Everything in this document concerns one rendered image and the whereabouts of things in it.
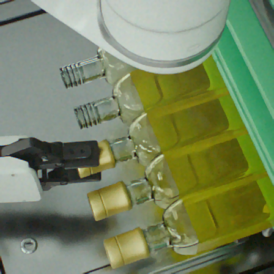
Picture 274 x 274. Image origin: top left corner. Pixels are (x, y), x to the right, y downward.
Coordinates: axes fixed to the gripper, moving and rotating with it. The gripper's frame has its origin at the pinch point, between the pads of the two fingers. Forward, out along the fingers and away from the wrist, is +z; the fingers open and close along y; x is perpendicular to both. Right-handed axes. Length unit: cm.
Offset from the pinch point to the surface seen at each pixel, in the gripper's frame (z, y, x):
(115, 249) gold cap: 3.0, 1.8, -11.6
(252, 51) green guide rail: 19.1, 13.8, 5.0
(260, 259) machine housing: 21.8, -14.8, -9.6
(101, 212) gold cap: 1.8, 1.3, -6.9
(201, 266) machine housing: 13.9, -14.8, -9.9
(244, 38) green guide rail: 18.5, 13.8, 6.7
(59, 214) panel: -4.2, -12.5, -1.8
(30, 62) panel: -7.3, -12.7, 21.9
